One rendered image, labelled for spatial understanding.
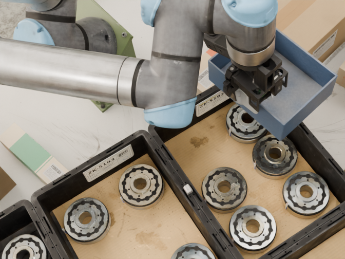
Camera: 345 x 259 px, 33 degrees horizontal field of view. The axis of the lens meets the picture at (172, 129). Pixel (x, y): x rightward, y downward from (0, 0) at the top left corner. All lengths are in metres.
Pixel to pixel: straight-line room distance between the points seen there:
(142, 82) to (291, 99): 0.41
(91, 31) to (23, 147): 0.36
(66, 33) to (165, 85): 0.57
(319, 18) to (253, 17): 0.77
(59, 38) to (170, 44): 0.57
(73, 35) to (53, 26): 0.06
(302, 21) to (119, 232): 0.71
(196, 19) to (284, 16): 0.74
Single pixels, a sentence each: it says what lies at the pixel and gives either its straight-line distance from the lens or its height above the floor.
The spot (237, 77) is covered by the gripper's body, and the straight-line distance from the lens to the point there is 0.98.
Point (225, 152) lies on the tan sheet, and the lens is 1.38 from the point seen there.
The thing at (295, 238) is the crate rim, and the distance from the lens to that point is 1.22.
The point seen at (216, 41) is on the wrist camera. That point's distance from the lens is 1.00.
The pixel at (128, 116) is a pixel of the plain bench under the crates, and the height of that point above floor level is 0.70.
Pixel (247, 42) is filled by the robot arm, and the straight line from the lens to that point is 0.85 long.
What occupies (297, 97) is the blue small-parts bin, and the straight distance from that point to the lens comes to 1.18.
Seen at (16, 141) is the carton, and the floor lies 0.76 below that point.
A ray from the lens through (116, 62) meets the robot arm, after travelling 0.88.
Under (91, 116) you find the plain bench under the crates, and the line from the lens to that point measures 1.61.
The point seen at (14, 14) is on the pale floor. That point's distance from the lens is 2.82.
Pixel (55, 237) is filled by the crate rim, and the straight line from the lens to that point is 1.26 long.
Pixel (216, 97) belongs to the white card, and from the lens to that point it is 1.37.
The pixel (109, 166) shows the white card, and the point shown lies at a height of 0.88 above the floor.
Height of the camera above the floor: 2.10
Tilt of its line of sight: 64 degrees down
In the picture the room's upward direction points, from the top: 11 degrees counter-clockwise
